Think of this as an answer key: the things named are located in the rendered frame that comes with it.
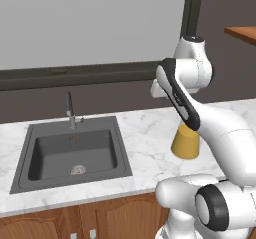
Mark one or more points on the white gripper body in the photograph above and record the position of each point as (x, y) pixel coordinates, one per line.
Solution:
(157, 90)

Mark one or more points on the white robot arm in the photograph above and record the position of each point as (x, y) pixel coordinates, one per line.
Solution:
(230, 139)

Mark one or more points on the yellow cup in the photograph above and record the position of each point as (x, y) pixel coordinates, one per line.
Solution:
(185, 146)

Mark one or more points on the grey metal tap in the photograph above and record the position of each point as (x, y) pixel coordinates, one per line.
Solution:
(70, 114)

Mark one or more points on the brown wooden shelf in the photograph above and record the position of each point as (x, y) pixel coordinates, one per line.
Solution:
(243, 33)

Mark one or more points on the dark grey sink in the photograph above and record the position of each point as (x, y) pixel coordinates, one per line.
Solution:
(66, 149)

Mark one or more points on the round metal sink drain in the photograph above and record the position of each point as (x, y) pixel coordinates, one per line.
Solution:
(78, 170)

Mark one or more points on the brown wooden cupboard door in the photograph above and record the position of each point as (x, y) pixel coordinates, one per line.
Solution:
(130, 218)
(36, 224)

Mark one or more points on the window with dark frame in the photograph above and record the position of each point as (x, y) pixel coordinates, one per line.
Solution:
(90, 23)

